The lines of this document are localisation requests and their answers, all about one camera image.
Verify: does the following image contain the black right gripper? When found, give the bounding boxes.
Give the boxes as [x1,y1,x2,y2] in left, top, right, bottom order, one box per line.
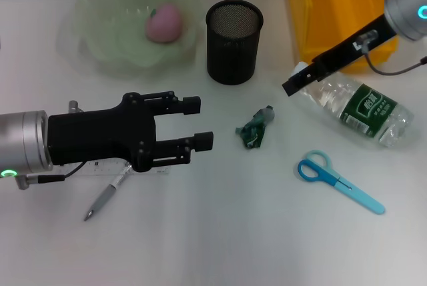
[281,13,400,98]

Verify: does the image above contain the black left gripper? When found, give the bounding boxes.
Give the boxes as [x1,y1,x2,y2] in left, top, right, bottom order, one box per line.
[46,90,215,173]

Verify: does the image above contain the clear green-label water bottle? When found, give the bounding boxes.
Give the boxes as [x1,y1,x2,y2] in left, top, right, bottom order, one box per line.
[289,61,415,149]

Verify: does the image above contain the green plastic wrapper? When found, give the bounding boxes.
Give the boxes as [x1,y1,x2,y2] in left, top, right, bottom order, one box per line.
[234,104,276,151]

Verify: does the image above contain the pink toy peach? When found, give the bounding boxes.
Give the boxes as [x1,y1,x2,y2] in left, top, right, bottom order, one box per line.
[145,3,185,44]

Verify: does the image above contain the black mesh pen holder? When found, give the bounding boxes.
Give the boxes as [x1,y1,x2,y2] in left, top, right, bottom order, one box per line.
[204,0,264,85]

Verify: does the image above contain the transparent plastic ruler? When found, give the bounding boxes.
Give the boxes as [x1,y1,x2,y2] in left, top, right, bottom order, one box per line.
[59,161,171,178]

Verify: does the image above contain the blue scissors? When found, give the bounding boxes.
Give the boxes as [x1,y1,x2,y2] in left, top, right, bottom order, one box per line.
[296,149,387,215]

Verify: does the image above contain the grey ballpoint pen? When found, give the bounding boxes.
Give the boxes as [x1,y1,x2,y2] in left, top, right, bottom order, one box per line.
[83,162,134,223]

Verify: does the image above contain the green translucent fruit bowl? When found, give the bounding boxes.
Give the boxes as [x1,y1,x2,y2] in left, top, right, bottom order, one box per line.
[62,0,198,77]

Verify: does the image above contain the yellow plastic bin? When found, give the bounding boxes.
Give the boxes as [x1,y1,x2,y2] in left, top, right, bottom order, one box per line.
[287,0,401,74]

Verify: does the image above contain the right gripper grey cable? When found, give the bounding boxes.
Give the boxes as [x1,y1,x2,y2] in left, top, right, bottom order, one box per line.
[356,30,427,76]

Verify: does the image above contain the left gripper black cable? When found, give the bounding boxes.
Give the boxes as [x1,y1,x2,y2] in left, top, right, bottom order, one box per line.
[16,161,86,191]

